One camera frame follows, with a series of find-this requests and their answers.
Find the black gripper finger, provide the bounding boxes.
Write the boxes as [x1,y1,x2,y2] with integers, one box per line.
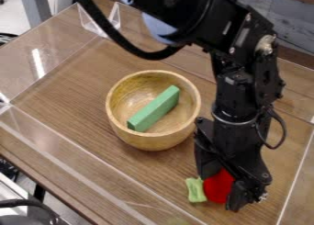
[226,180,263,212]
[196,149,222,180]

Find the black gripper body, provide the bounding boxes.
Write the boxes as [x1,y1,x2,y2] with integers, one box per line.
[193,116,276,202]

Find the red plush strawberry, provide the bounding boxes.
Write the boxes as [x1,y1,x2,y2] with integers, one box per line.
[185,167,237,205]

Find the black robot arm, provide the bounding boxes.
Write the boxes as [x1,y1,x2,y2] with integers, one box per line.
[128,0,285,212]

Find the green rectangular block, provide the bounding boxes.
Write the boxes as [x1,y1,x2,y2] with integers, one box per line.
[128,85,181,132]

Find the wooden bowl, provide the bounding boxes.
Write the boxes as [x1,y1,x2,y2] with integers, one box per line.
[106,70,202,152]

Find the clear acrylic corner bracket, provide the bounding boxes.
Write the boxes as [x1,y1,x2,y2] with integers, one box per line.
[78,3,122,39]

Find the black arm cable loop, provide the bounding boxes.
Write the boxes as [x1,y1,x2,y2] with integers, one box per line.
[67,0,186,62]

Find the grey post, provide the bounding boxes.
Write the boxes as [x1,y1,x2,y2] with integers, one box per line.
[22,0,53,28]

